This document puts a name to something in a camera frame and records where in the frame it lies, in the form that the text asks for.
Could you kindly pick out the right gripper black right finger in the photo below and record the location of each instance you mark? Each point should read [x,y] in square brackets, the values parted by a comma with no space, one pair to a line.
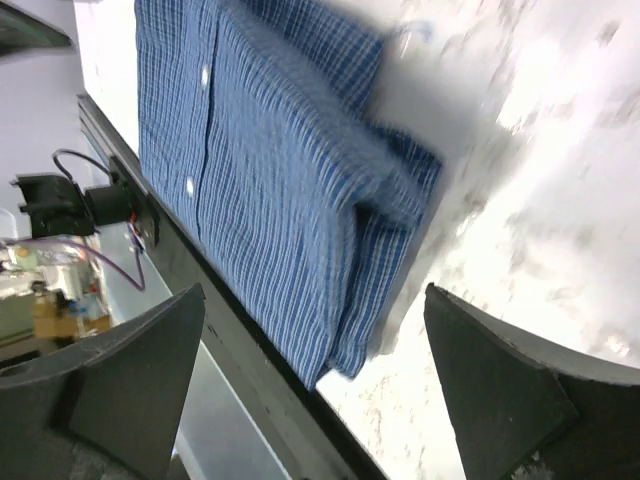
[523,407]

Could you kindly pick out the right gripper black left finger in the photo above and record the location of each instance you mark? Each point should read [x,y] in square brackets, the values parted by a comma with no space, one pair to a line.
[107,406]

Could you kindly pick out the blue checkered long sleeve shirt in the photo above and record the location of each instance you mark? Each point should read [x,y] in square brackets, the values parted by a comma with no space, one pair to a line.
[252,130]

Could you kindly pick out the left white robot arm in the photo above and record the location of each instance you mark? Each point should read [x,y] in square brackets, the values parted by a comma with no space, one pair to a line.
[58,206]

